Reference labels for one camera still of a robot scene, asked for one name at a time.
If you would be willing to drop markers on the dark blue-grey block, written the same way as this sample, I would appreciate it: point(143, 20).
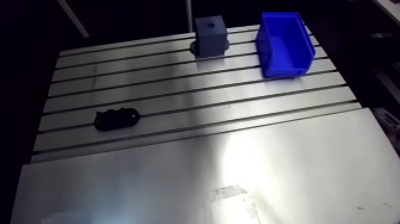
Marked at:
point(210, 39)

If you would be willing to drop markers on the black oval holder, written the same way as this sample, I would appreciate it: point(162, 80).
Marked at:
point(116, 119)

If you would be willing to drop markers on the blue bin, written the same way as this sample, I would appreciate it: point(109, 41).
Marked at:
point(282, 50)

